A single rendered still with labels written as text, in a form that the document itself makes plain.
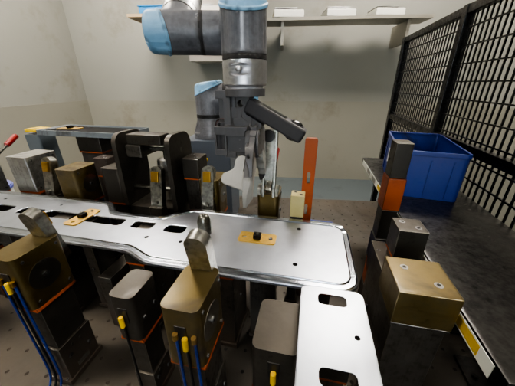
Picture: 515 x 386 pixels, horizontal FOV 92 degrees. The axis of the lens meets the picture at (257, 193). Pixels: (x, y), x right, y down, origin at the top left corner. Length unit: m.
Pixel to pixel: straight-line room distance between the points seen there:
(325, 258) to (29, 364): 0.75
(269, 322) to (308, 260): 0.15
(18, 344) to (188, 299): 0.65
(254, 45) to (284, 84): 3.19
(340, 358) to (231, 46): 0.47
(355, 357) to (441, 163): 0.55
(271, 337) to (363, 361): 0.12
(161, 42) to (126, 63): 3.65
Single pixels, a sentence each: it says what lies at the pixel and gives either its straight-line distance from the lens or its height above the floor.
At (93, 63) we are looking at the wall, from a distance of 4.47.
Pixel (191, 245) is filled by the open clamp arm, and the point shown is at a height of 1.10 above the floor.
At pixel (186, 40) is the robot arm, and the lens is 0.55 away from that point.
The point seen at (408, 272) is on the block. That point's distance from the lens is 0.45.
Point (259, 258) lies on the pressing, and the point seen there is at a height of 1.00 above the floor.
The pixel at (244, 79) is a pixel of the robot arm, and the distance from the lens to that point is 0.44.
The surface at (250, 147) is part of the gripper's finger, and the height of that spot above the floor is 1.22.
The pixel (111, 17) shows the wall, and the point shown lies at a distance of 4.32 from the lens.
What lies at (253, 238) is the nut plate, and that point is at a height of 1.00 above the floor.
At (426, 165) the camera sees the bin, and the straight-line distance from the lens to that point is 0.79.
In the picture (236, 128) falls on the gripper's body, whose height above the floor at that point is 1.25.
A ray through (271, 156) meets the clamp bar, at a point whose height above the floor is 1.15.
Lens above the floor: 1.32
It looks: 24 degrees down
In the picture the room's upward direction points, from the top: straight up
